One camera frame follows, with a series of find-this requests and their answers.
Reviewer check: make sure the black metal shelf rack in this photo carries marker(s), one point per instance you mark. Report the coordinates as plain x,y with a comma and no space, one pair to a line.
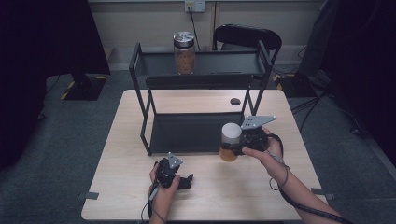
193,133

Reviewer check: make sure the silver lid spice jar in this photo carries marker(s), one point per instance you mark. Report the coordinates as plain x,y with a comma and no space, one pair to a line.
184,59

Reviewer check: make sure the white wall socket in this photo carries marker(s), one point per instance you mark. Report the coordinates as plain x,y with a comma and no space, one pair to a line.
195,5

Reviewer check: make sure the black stand base yellow tape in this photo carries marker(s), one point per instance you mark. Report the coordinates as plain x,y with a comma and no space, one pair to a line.
85,88
295,87

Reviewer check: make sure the grey tape strip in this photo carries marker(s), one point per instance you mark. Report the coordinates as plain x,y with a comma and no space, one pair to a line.
88,195
323,194

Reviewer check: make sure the person's left hand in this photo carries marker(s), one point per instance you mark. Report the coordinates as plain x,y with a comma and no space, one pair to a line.
162,196

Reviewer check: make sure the dark curtain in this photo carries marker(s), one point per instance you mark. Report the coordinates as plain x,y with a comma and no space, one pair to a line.
37,46
367,62

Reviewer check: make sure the grey leaning stand panel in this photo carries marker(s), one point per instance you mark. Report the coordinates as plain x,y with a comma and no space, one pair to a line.
317,40

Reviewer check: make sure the person's right hand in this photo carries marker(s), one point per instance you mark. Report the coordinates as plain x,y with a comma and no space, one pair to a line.
274,161

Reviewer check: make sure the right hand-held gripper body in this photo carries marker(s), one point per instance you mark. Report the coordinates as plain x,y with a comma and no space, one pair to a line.
253,138

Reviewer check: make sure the black table grommet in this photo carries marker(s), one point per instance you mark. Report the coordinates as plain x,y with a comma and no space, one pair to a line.
235,101

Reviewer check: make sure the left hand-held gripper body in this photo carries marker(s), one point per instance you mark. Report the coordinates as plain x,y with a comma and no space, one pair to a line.
165,174

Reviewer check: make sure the white lid spice jar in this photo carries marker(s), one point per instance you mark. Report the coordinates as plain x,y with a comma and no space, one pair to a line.
231,132

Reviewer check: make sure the black chair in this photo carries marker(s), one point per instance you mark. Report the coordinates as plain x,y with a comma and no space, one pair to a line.
246,35

